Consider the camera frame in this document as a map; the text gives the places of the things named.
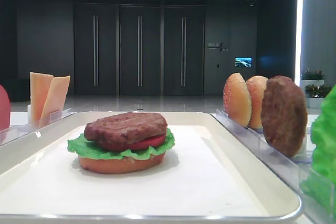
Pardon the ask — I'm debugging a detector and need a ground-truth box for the left dark double door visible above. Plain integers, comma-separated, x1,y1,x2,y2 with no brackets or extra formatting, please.
74,4,117,95

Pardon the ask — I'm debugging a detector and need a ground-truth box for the green lettuce in rack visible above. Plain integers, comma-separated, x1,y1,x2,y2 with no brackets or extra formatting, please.
301,88,335,211

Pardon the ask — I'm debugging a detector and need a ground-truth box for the upright brown meat patty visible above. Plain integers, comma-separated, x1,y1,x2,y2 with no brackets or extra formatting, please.
261,76,308,157

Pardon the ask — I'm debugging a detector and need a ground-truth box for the green lettuce leaf on burger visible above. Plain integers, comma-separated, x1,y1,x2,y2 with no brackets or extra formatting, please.
67,128,175,160

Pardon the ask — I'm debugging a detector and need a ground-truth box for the bun half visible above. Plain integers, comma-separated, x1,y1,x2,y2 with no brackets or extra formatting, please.
79,152,165,174
246,76,268,129

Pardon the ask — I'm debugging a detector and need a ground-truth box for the bottom bun half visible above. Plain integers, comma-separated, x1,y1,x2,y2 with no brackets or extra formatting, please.
79,152,165,174

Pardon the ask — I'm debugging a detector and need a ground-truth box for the lower flower planter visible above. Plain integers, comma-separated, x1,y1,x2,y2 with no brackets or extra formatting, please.
305,84,332,108

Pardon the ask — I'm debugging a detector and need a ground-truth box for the red tomato slice in rack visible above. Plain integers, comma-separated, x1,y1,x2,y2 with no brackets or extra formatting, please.
0,86,11,131

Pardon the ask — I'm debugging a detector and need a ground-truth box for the clear acrylic right rack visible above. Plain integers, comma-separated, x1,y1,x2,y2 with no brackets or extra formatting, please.
215,109,335,223

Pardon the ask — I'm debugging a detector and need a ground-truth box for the upper flower planter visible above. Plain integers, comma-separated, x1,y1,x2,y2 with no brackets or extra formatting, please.
300,69,324,88

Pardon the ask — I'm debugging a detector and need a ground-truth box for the clear acrylic rack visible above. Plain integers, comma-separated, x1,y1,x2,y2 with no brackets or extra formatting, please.
215,109,335,223
1,109,73,145

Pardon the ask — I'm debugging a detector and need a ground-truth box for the brown meat patty on burger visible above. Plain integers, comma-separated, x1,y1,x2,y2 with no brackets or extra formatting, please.
84,112,167,152

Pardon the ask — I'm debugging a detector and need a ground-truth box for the upright orange cheese slice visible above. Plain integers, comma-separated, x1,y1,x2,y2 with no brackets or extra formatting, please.
29,72,54,123

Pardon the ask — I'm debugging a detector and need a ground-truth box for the flower planter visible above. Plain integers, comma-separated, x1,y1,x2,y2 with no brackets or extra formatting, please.
305,84,332,108
300,69,324,88

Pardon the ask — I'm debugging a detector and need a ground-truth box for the orange cheese slice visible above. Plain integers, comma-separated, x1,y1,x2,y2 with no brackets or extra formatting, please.
29,72,54,123
39,76,70,127

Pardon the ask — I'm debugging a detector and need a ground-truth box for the dark double door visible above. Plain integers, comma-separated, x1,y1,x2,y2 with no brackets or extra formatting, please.
120,6,161,95
74,4,117,95
164,6,205,95

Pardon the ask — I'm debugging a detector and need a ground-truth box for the right dark double door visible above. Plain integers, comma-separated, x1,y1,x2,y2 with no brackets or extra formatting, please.
164,6,205,95

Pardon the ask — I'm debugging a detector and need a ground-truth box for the bun half behind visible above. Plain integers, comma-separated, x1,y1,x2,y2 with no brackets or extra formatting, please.
246,76,268,129

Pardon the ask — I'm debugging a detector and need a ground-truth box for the small wall screen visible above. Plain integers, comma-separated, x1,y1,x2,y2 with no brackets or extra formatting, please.
235,57,252,68

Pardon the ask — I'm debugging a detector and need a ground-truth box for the clear acrylic left rack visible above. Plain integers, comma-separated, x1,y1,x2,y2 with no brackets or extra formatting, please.
1,109,73,145

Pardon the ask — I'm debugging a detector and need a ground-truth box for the red tomato slice on burger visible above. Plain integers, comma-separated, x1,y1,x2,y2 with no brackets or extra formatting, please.
126,134,166,151

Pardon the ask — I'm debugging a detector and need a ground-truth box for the white serving tray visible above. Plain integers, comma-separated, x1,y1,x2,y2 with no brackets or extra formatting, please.
1,112,303,223

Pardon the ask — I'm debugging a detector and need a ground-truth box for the middle dark double door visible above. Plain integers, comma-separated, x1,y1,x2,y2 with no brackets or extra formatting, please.
120,6,161,95

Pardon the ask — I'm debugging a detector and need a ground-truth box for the sesame bun top front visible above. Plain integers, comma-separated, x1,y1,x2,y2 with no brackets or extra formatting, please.
223,72,252,127

